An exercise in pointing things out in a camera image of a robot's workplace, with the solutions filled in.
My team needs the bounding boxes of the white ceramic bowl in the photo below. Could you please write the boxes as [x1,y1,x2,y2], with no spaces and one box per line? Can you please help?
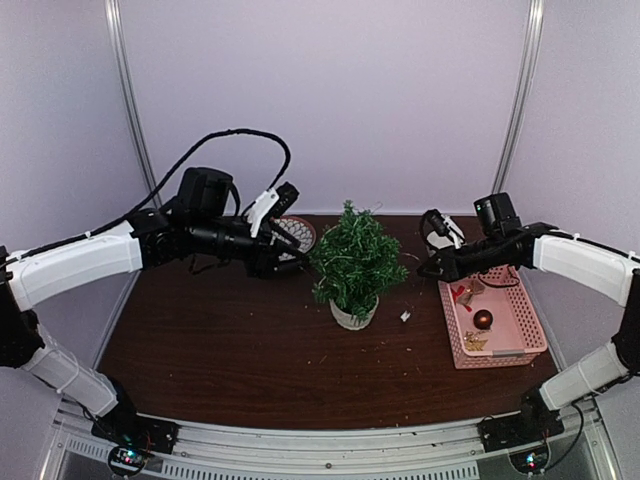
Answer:
[425,231,454,258]

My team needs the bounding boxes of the fairy light wire string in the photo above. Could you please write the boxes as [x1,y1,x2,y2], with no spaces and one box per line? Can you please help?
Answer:
[359,199,426,314]

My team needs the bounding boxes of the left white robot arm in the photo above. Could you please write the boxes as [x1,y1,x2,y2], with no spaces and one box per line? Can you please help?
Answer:
[1,167,306,444]

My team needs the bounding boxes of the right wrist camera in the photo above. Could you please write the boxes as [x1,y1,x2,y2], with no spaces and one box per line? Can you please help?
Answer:
[418,209,466,248]

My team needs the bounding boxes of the left aluminium frame post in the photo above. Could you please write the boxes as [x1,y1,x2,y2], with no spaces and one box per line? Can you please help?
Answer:
[103,0,167,224]

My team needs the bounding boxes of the red bauble ornament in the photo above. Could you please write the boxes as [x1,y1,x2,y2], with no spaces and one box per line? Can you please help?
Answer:
[473,309,494,331]

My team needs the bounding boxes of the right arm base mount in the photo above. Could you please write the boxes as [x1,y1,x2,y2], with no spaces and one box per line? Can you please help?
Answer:
[477,415,565,453]

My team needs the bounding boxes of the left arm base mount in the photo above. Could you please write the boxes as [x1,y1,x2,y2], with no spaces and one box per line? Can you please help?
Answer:
[91,417,179,454]

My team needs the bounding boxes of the patterned ceramic plate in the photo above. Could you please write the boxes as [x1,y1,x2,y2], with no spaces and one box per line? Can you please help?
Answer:
[270,216,317,266]

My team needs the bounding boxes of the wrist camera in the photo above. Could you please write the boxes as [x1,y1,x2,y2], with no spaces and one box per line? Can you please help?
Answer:
[418,209,466,248]
[244,182,299,239]

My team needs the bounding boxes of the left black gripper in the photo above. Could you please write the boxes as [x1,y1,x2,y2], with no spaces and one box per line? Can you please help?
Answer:
[190,215,311,280]

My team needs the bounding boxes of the small green christmas tree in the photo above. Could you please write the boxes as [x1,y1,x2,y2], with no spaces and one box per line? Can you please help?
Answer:
[310,200,408,331]

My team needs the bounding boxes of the aluminium frame post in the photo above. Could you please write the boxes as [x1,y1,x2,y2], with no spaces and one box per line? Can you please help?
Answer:
[103,0,167,224]
[491,0,545,194]

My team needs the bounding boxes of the pink plastic basket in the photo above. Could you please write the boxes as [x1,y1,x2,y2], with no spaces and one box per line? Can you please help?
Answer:
[438,265,548,370]

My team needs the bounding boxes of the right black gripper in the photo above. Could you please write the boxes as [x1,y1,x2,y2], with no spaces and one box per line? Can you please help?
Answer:
[418,234,508,283]

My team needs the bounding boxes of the gold star ornament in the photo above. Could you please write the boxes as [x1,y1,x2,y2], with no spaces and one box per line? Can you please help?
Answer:
[463,333,488,352]

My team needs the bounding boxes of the right aluminium frame post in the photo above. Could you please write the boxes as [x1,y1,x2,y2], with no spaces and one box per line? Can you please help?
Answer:
[491,0,545,194]

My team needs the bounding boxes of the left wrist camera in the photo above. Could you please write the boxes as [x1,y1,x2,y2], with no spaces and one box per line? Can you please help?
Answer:
[244,182,299,239]

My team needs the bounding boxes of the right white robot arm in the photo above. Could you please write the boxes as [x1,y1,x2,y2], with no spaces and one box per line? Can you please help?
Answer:
[417,192,639,442]

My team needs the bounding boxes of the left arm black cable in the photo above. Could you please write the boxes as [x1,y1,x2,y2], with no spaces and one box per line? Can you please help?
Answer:
[0,128,292,261]

